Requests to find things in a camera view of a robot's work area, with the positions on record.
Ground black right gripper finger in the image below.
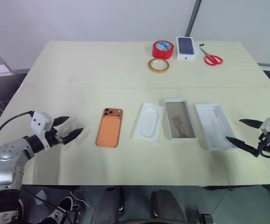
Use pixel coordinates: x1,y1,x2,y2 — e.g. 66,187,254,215
226,136,259,157
239,119,264,129

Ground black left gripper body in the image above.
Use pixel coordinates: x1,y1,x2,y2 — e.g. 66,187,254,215
45,127,65,147

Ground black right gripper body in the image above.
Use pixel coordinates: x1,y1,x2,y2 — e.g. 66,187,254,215
257,132,270,154

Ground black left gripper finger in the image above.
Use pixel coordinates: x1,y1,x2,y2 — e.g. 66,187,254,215
53,116,70,128
63,127,84,145

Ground white phone box lid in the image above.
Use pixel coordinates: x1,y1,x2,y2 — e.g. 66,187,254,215
195,103,237,151

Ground orange smartphone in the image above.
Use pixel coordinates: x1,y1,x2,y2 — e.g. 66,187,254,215
95,107,124,148

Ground white phone box base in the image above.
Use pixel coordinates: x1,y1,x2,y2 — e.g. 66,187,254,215
164,98,199,142

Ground white plastic insert tray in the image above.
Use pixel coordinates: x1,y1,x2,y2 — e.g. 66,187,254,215
133,102,165,145

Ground white box with blue phone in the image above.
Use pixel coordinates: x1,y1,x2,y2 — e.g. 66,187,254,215
176,36,200,61

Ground small grey floor object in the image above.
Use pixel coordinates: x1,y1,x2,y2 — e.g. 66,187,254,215
35,188,49,206

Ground black and white sneaker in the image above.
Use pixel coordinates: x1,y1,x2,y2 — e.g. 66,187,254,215
42,196,74,224

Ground yellow tape roll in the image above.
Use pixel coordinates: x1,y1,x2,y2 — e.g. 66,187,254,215
148,58,170,74

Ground red tape roll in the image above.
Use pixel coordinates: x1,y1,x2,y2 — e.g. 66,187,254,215
151,40,175,59

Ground grey metal pole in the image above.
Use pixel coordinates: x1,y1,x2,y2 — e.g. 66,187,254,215
185,0,202,36

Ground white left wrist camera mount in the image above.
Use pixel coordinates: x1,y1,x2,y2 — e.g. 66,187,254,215
30,112,55,149

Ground red handled scissors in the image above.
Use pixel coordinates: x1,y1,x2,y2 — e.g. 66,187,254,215
199,46,224,67

